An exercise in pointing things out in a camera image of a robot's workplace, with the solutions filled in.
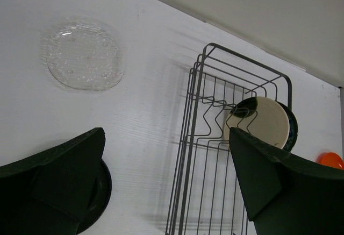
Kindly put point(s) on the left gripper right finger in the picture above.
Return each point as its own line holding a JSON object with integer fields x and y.
{"x": 284, "y": 193}

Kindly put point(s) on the grey wire dish rack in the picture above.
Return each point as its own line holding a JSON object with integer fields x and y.
{"x": 206, "y": 196}

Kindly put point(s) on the cream plate with flowers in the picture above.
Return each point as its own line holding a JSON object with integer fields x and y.
{"x": 261, "y": 117}

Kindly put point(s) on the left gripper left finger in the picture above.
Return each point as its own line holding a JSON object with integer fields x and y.
{"x": 49, "y": 192}

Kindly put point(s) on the blue patterned plate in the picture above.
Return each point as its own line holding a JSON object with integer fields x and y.
{"x": 293, "y": 128}

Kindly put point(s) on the black plate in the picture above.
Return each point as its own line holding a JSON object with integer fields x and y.
{"x": 99, "y": 199}

